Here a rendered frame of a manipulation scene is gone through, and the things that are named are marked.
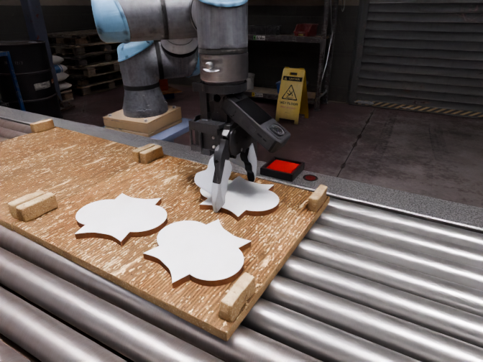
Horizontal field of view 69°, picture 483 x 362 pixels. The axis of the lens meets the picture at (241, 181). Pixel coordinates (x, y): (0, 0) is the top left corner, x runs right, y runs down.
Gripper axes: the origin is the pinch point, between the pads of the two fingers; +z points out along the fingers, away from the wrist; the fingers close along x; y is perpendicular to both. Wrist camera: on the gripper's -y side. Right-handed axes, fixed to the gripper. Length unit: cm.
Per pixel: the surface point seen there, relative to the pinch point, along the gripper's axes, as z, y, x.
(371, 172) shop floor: 95, 16, -238
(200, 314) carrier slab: 0.8, -10.2, 24.9
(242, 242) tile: -0.3, -8.1, 12.1
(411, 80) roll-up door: 56, 22, -460
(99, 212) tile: -0.8, 16.1, 17.0
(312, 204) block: -0.6, -13.0, -2.5
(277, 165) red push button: 1.4, 1.1, -18.4
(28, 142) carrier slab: 0, 61, 3
